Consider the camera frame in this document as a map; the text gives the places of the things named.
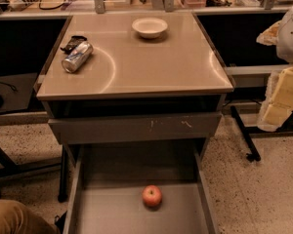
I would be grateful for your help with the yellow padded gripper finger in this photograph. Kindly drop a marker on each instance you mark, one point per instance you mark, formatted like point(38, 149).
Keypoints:
point(280, 102)
point(269, 36)

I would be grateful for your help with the red apple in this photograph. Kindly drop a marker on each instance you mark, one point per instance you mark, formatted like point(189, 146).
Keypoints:
point(152, 196)

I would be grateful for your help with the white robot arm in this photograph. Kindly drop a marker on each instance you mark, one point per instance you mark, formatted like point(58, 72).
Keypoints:
point(284, 50)

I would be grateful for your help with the grey drawer cabinet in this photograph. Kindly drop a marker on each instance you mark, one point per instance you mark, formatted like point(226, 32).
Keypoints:
point(126, 75)

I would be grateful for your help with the open middle drawer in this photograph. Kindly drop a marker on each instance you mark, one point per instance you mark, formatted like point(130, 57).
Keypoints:
point(106, 193)

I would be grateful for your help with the closed top drawer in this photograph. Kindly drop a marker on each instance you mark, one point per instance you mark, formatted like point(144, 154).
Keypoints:
point(134, 128)

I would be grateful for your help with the white bowl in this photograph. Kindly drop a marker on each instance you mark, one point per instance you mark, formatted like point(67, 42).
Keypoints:
point(149, 28)

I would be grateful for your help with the silver soda can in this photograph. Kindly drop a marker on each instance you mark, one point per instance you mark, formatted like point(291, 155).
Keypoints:
point(77, 57)

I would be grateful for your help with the black snack wrapper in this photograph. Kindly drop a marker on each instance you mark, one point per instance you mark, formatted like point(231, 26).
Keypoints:
point(73, 43)

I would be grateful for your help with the tan trouser knee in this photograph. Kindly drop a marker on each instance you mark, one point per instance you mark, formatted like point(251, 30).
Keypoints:
point(17, 218)

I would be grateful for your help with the black table leg frame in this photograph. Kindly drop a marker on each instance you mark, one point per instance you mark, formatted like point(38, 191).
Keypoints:
point(285, 130)

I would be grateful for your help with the black left table frame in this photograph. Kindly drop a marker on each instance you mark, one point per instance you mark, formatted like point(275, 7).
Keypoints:
point(27, 150)

